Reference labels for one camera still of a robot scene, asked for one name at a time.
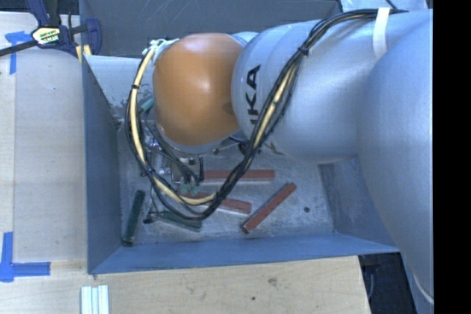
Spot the black cylinder on white bracket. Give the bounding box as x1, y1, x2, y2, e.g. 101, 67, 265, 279
212, 138, 249, 157

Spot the red-brown flat block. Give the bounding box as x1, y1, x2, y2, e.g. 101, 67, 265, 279
176, 190, 253, 215
239, 182, 298, 235
201, 168, 277, 183

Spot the dark green flat block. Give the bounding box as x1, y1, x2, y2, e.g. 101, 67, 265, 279
146, 210, 204, 233
121, 189, 147, 247

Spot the pale wood board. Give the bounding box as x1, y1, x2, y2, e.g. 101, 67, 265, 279
13, 46, 89, 264

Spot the grey metal bin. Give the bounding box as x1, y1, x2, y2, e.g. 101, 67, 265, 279
77, 0, 401, 276

